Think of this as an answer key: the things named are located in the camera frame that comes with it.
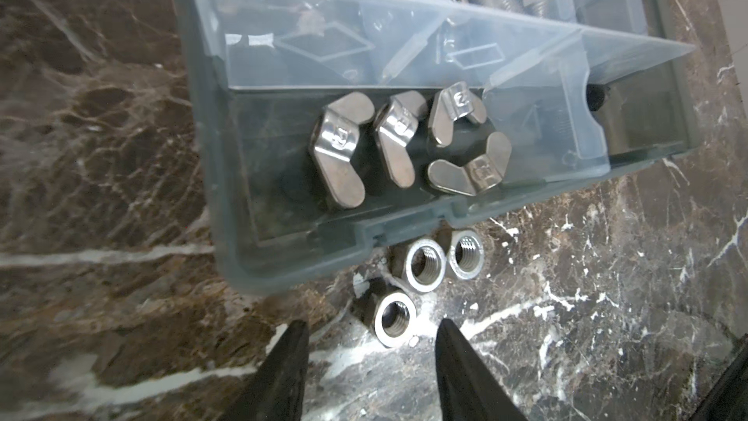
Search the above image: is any silver hex nut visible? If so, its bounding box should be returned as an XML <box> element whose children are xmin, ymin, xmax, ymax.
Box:
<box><xmin>446</xmin><ymin>229</ymin><xmax>486</xmax><ymax>281</ymax></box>
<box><xmin>363</xmin><ymin>288</ymin><xmax>417</xmax><ymax>348</ymax></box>
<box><xmin>391</xmin><ymin>237</ymin><xmax>447</xmax><ymax>294</ymax></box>

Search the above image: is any silver wing nut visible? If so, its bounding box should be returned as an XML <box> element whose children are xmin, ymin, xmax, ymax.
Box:
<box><xmin>374</xmin><ymin>91</ymin><xmax>429</xmax><ymax>189</ymax></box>
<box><xmin>428</xmin><ymin>81</ymin><xmax>488</xmax><ymax>147</ymax></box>
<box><xmin>426</xmin><ymin>132</ymin><xmax>512</xmax><ymax>197</ymax></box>
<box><xmin>309</xmin><ymin>92</ymin><xmax>375</xmax><ymax>209</ymax></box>

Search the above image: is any clear plastic compartment box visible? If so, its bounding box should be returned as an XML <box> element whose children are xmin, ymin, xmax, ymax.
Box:
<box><xmin>175</xmin><ymin>0</ymin><xmax>697</xmax><ymax>294</ymax></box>

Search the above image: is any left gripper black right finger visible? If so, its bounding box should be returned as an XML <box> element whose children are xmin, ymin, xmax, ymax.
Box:
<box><xmin>434</xmin><ymin>319</ymin><xmax>526</xmax><ymax>420</ymax></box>

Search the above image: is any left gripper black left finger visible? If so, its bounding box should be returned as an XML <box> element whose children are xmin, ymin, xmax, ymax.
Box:
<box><xmin>219</xmin><ymin>320</ymin><xmax>310</xmax><ymax>420</ymax></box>

